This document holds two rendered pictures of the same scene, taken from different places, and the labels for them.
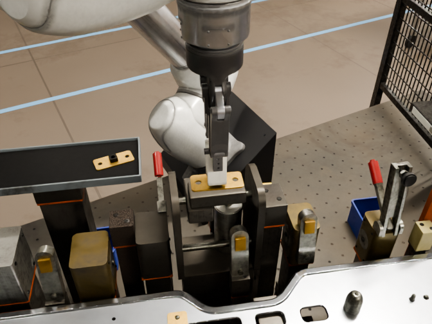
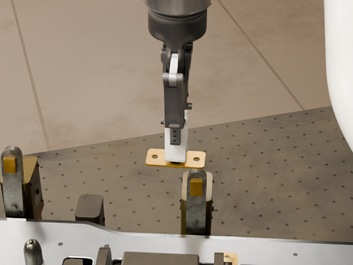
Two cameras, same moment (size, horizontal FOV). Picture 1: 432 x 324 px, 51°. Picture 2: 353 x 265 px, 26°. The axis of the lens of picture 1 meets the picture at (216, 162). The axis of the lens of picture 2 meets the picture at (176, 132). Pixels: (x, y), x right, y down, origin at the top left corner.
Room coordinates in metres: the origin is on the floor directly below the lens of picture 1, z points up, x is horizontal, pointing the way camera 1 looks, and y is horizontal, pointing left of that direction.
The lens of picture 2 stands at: (1.40, 0.19, 1.95)
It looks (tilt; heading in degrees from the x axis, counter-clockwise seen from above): 34 degrees down; 192
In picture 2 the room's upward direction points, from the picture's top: straight up
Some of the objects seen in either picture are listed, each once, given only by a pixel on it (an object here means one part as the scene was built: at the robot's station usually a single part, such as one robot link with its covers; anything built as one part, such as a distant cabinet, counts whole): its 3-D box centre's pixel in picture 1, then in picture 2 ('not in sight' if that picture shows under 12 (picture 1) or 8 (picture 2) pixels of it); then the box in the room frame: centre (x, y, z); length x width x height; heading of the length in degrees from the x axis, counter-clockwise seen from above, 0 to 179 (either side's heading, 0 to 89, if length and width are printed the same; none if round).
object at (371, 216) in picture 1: (362, 266); not in sight; (0.69, -0.36, 0.87); 0.10 x 0.07 x 0.35; 9
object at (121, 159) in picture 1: (113, 159); not in sight; (0.76, 0.22, 1.17); 0.08 x 0.04 x 0.01; 116
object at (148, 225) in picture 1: (158, 276); not in sight; (0.65, 0.14, 0.89); 0.12 x 0.07 x 0.38; 9
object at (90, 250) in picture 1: (104, 298); not in sight; (0.59, 0.25, 0.89); 0.12 x 0.08 x 0.38; 9
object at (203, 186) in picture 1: (216, 179); (175, 156); (0.54, 0.00, 1.30); 0.08 x 0.04 x 0.01; 97
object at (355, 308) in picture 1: (353, 303); (32, 254); (0.50, -0.27, 1.02); 0.03 x 0.03 x 0.07
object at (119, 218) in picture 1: (132, 276); not in sight; (0.64, 0.20, 0.90); 0.05 x 0.05 x 0.40; 9
